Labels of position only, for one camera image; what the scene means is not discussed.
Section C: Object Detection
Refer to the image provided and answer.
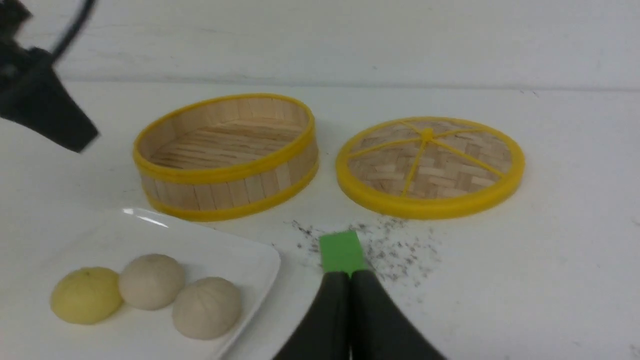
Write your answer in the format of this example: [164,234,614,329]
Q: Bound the white steamed bun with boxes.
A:
[171,276,243,340]
[118,253,186,312]

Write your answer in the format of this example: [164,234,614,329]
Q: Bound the bamboo steamer basket yellow rims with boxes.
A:
[132,93,320,223]

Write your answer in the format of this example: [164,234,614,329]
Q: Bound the bamboo steamer lid yellow rim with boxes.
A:
[335,116,526,220]

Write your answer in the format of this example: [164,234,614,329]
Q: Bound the yellow steamed bun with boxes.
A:
[49,266,124,325]

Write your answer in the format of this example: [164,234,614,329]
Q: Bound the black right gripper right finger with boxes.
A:
[349,269,446,360]

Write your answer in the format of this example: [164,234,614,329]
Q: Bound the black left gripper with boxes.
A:
[0,0,100,153]

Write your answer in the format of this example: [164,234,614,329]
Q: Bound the black left camera cable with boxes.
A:
[50,0,97,63]

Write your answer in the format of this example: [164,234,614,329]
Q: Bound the white steamed bun top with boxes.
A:
[118,253,186,312]

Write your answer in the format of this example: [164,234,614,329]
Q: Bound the green cube block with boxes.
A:
[318,230,368,276]

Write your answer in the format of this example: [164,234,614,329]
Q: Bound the white square plate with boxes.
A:
[1,208,281,360]

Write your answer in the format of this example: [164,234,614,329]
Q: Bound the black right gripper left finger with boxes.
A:
[274,272,350,360]

